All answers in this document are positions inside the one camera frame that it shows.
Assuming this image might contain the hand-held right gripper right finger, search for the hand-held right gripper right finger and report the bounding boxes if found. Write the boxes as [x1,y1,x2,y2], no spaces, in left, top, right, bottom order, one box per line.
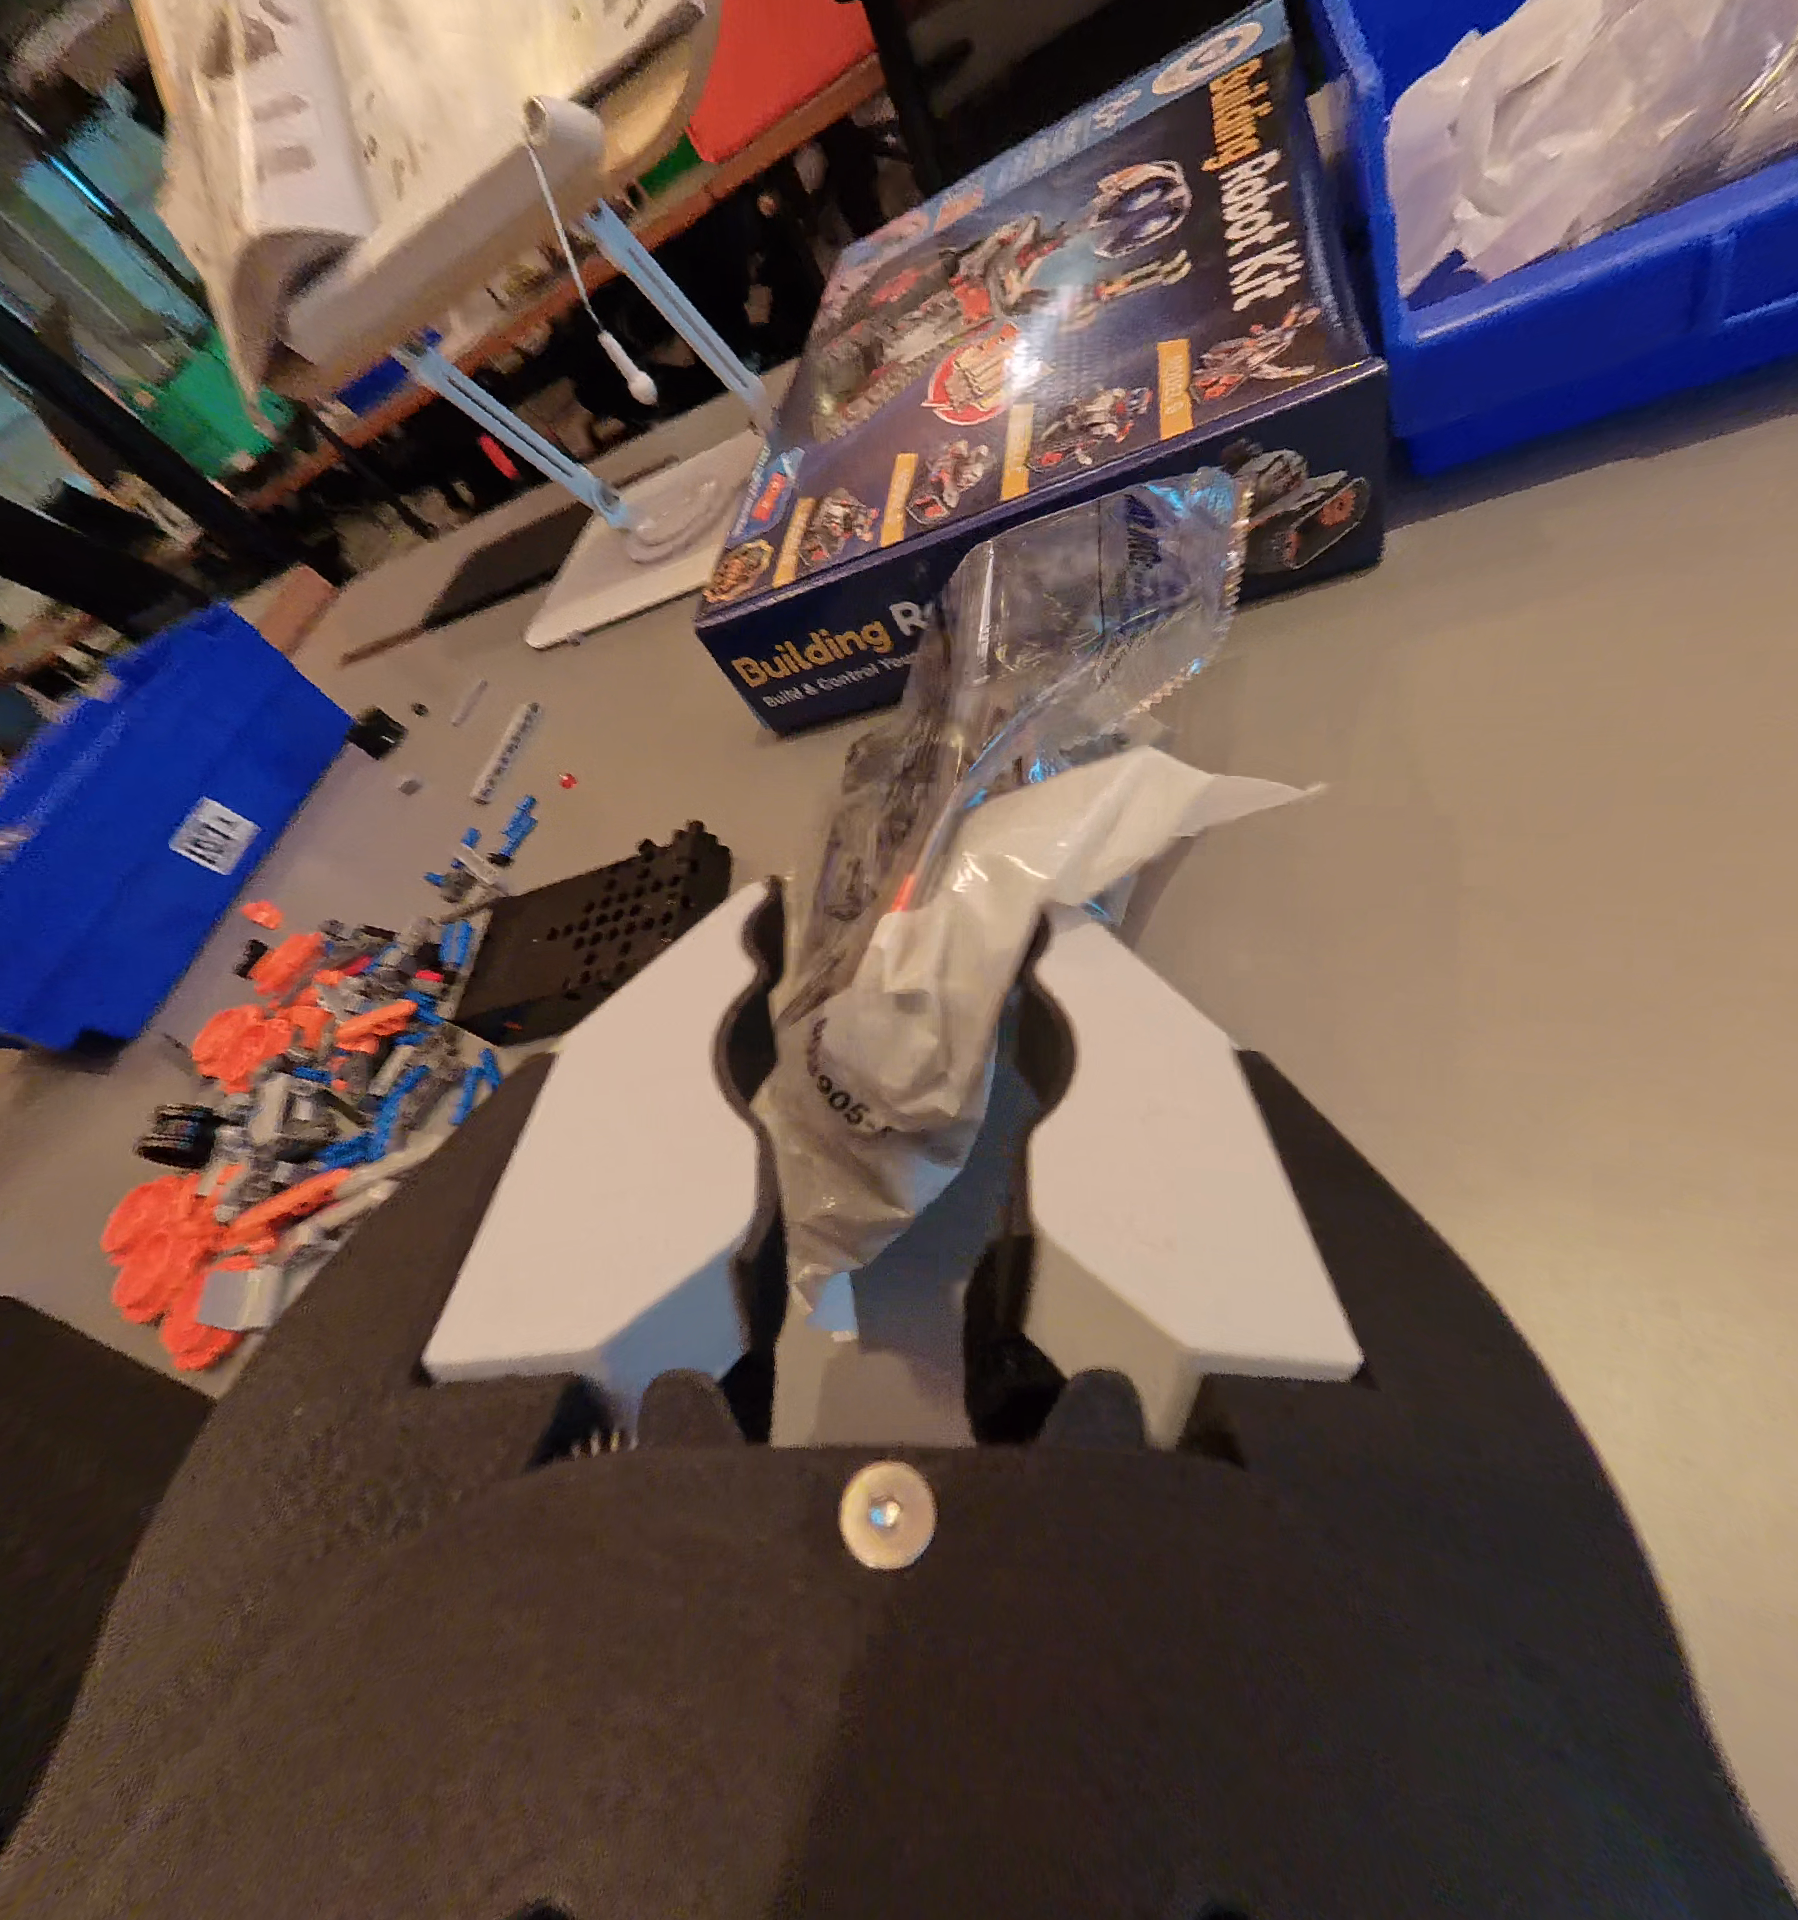
[1018,913,1366,1450]

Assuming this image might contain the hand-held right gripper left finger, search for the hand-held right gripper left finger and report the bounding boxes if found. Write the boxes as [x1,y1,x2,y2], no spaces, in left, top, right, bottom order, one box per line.
[422,876,790,1420]

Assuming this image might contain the pile of small building pieces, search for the pile of small building pieces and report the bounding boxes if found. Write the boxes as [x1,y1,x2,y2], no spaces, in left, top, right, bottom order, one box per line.
[96,793,542,1373]

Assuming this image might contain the small white plastic bag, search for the small white plastic bag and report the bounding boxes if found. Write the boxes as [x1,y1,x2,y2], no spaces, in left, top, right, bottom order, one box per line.
[747,741,1327,1343]

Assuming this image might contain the blue labelled plastic bin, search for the blue labelled plastic bin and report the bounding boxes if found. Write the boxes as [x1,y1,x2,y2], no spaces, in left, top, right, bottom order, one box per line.
[0,602,353,1052]

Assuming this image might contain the set of orange toothed wheels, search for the set of orange toothed wheels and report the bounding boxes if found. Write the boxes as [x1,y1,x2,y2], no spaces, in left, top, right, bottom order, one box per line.
[96,900,345,1373]

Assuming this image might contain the light grey long beam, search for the light grey long beam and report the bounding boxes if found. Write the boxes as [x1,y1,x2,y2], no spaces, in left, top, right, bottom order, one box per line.
[465,702,543,803]

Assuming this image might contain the white and wood book stand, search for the white and wood book stand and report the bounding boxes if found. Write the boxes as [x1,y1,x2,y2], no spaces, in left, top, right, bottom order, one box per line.
[284,90,781,650]

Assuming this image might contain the green plastic bin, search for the green plastic bin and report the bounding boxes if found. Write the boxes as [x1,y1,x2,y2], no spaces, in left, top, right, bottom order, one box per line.
[133,322,264,482]

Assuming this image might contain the blue cardboard toy box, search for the blue cardboard toy box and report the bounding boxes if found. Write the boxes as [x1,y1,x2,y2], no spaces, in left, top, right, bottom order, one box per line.
[691,0,1393,738]

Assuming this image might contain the white instruction booklet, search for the white instruction booklet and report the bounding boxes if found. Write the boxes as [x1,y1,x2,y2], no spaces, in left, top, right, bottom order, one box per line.
[129,0,722,399]

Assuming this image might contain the orange tote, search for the orange tote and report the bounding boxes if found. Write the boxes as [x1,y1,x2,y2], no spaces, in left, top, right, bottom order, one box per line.
[683,0,885,164]

